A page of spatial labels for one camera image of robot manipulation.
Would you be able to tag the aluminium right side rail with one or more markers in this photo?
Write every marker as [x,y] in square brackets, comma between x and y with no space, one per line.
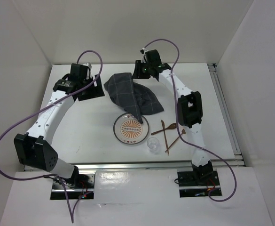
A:
[225,113]

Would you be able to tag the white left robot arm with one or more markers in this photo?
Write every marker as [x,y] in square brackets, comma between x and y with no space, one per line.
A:
[34,147]

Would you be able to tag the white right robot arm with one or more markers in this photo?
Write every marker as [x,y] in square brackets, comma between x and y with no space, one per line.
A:
[188,107]

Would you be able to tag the copper knife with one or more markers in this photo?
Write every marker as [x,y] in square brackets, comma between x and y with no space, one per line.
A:
[165,138]

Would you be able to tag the aluminium rail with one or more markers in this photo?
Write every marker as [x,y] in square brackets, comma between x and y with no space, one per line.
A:
[225,113]
[238,162]

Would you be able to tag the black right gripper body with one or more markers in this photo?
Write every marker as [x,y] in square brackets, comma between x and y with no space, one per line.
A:
[148,65]

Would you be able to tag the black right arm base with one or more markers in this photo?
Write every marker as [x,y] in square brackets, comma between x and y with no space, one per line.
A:
[190,186]

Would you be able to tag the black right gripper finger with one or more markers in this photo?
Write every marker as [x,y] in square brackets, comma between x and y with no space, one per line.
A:
[140,71]
[155,75]

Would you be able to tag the dark grey checked cloth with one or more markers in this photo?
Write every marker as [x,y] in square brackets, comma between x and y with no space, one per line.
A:
[132,97]

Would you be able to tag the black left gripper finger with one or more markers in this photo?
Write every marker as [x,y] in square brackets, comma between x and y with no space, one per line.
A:
[98,89]
[85,95]

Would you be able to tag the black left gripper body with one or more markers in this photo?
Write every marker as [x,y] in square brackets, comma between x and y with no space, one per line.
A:
[86,82]

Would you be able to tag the copper spoon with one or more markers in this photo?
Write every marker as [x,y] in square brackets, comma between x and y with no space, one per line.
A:
[170,127]

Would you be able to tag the orange patterned white plate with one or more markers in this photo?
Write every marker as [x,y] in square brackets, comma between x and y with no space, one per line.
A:
[129,131]

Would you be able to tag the clear plastic cup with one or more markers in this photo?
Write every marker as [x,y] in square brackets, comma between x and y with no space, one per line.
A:
[153,145]

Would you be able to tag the aluminium front rail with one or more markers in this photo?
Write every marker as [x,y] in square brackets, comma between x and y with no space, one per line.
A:
[238,162]

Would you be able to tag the copper fork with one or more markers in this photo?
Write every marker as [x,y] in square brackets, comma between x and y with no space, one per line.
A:
[173,143]

